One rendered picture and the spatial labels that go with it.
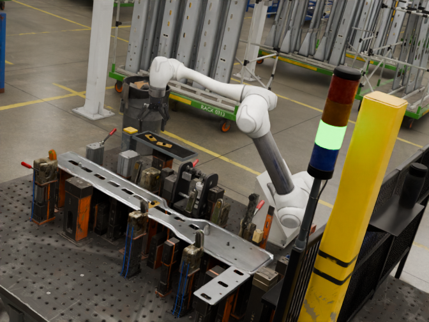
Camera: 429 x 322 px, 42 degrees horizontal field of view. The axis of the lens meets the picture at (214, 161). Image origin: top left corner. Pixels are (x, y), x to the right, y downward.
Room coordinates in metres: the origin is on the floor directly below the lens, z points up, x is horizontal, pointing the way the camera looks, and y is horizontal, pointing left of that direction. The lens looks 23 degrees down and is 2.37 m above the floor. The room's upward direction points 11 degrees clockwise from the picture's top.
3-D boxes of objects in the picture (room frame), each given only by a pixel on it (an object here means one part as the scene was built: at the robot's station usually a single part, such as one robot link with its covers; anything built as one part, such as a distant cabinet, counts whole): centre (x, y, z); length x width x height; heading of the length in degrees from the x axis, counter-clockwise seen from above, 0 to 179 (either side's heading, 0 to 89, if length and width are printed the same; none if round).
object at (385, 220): (1.99, -0.73, 1.46); 0.36 x 0.15 x 0.18; 149
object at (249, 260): (2.47, 0.29, 1.00); 1.38 x 0.22 x 0.02; 59
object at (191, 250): (2.08, 0.02, 0.87); 0.12 x 0.09 x 0.35; 149
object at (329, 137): (1.39, -0.28, 1.90); 0.07 x 0.07 x 0.06
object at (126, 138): (3.00, 0.51, 0.92); 0.08 x 0.08 x 0.44; 59
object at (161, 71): (2.94, 0.38, 1.55); 0.13 x 0.11 x 0.16; 168
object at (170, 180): (2.65, 0.19, 0.89); 0.13 x 0.11 x 0.38; 149
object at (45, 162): (2.61, 0.86, 0.88); 0.15 x 0.11 x 0.36; 149
